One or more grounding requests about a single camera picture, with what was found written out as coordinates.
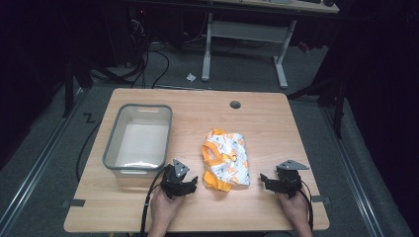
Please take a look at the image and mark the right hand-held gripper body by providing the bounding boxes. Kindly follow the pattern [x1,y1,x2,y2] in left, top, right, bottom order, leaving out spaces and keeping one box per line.
[267,159,310,199]

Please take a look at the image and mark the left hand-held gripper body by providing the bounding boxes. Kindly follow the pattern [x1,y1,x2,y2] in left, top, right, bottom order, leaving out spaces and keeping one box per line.
[160,158,196,200]

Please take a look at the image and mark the orange and white patterned garment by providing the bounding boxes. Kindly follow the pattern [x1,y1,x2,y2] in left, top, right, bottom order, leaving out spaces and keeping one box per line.
[201,127,251,194]

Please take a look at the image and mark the grey rimmed plastic bin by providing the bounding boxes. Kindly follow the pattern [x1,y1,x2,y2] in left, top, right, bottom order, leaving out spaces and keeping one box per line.
[102,103,174,179]

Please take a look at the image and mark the person's left hand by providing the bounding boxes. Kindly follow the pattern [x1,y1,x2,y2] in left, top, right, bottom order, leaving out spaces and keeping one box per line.
[149,187,186,236]

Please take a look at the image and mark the black metal stand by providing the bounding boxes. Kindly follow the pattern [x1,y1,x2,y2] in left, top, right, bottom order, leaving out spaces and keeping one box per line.
[61,55,132,119]
[287,65,350,140]

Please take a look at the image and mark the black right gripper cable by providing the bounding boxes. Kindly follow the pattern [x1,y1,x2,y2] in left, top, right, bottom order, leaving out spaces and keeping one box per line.
[297,179,314,231]

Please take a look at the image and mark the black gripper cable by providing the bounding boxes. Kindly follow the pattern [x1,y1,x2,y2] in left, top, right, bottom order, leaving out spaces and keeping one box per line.
[139,166,170,237]
[297,179,314,231]

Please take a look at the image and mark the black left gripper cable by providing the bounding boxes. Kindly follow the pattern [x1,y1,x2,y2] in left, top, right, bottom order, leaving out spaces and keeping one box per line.
[139,166,170,237]

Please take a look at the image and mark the black cable on floor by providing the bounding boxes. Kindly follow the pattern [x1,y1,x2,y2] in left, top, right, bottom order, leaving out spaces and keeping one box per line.
[75,119,104,183]

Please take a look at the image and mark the black floor cables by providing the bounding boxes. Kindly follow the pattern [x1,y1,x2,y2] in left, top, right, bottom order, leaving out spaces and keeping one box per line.
[88,16,211,89]

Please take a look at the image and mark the white metal frame desk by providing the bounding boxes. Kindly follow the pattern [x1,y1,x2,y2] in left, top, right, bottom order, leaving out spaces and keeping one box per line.
[201,0,340,90]

